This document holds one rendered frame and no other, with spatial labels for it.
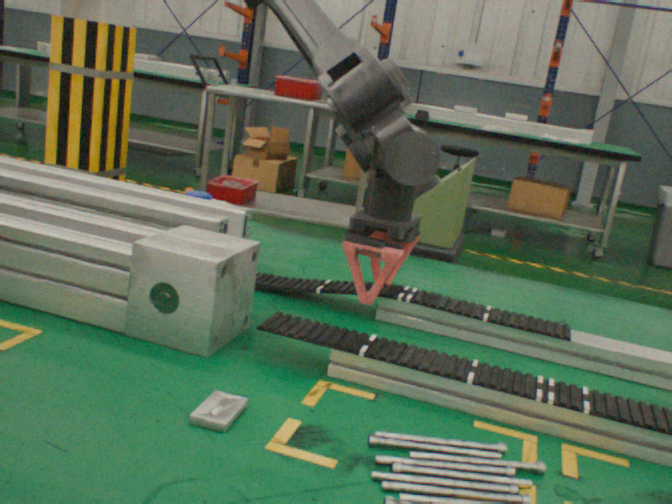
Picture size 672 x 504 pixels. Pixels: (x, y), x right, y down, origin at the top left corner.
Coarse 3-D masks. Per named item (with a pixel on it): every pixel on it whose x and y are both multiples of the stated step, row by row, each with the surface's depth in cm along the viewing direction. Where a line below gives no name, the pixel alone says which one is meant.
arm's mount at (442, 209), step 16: (448, 176) 136; (464, 176) 126; (432, 192) 128; (448, 192) 127; (464, 192) 132; (416, 208) 129; (432, 208) 128; (448, 208) 127; (464, 208) 142; (432, 224) 129; (448, 224) 128; (432, 240) 129; (448, 240) 129
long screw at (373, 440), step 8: (368, 440) 57; (376, 440) 56; (384, 440) 57; (392, 440) 57; (400, 440) 57; (408, 448) 57; (416, 448) 57; (424, 448) 57; (432, 448) 57; (440, 448) 57; (448, 448) 57; (456, 448) 57; (464, 448) 57; (464, 456) 57; (472, 456) 57; (480, 456) 57; (488, 456) 57; (496, 456) 57
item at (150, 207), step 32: (0, 160) 103; (0, 192) 95; (32, 192) 95; (64, 192) 92; (96, 192) 91; (128, 192) 97; (160, 192) 97; (160, 224) 90; (192, 224) 87; (224, 224) 89
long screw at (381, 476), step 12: (384, 480) 52; (396, 480) 52; (408, 480) 52; (420, 480) 52; (432, 480) 52; (444, 480) 52; (456, 480) 52; (492, 492) 52; (504, 492) 52; (516, 492) 52
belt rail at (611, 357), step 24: (384, 312) 86; (408, 312) 86; (432, 312) 84; (456, 336) 84; (480, 336) 83; (504, 336) 83; (528, 336) 81; (576, 336) 81; (600, 336) 83; (552, 360) 81; (576, 360) 80; (600, 360) 80; (624, 360) 79; (648, 360) 78; (648, 384) 79
